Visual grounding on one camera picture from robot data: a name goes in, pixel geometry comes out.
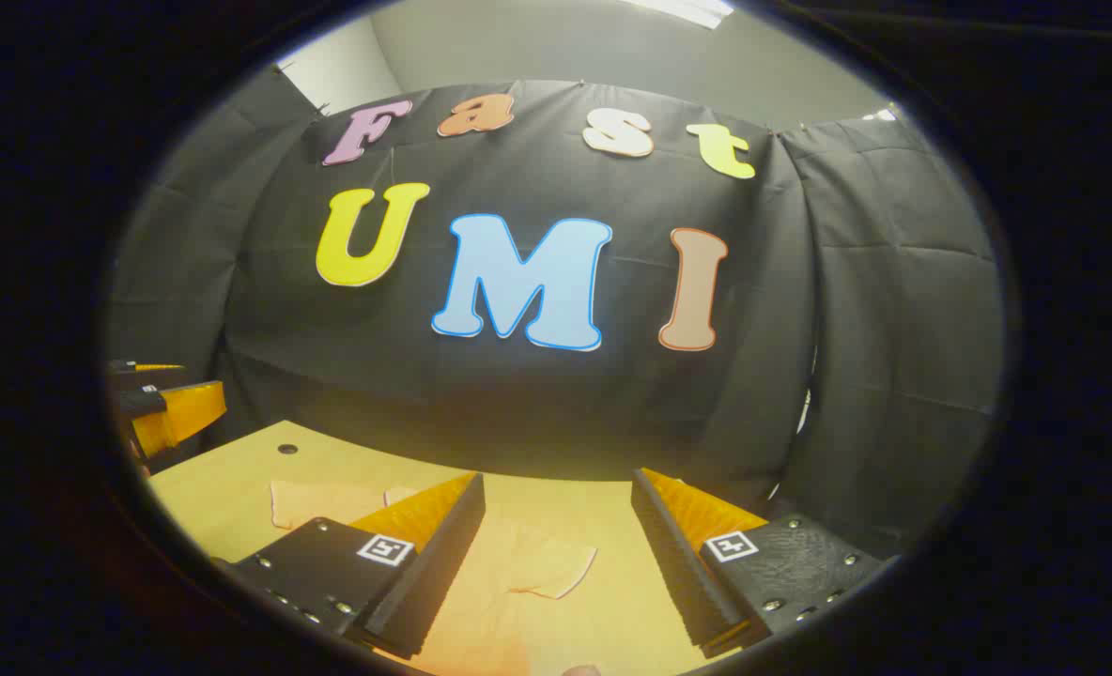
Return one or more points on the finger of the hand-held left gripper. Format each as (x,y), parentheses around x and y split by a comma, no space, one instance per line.
(143,377)
(185,411)

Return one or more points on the orange T-shirt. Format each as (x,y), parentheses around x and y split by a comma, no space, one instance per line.
(518,563)

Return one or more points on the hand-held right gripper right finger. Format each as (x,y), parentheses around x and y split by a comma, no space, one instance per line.
(678,573)

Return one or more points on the black backdrop cloth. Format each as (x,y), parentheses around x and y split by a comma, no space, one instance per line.
(537,413)

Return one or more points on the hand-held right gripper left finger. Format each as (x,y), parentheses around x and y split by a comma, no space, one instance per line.
(443,563)

